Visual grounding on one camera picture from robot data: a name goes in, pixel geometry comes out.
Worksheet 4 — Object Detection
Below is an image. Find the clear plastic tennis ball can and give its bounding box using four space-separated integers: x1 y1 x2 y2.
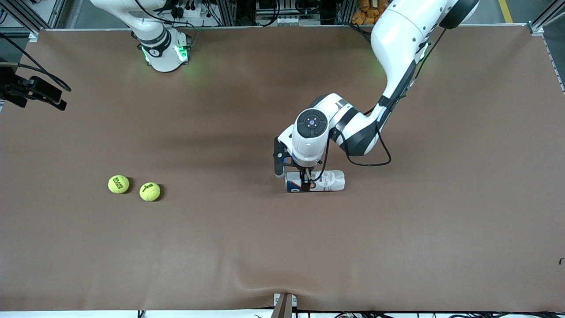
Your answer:
285 170 346 193

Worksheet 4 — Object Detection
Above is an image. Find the yellow Roland Garros tennis ball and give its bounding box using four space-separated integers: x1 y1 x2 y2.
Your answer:
108 175 130 194

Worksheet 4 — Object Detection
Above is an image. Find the yellow Wilson tennis ball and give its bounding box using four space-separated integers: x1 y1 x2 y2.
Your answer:
139 182 162 202

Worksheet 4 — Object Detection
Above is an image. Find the brown table mat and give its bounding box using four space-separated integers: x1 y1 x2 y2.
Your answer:
0 24 565 312

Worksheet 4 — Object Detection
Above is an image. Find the white power strip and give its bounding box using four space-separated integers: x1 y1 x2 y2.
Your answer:
275 16 321 26
170 0 208 20

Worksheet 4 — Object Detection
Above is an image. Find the orange packets pile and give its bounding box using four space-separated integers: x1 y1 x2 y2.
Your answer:
351 0 384 25

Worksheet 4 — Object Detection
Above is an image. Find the aluminium frame strut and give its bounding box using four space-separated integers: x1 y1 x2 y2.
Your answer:
7 0 41 42
529 0 565 37

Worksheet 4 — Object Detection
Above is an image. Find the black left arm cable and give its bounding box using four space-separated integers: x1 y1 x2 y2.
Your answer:
316 26 447 182

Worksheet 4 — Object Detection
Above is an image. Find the metal table edge bracket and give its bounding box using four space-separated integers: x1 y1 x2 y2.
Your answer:
273 292 298 318

